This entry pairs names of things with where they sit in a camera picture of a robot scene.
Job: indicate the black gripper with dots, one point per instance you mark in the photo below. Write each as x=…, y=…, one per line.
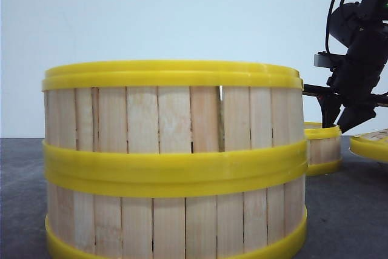
x=354, y=75

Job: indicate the front bamboo steamer basket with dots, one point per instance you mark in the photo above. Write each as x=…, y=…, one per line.
x=235, y=204

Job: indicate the yellow woven steamer lid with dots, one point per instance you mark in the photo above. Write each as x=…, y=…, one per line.
x=371, y=145

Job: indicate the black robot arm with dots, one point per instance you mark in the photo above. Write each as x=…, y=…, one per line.
x=361, y=27

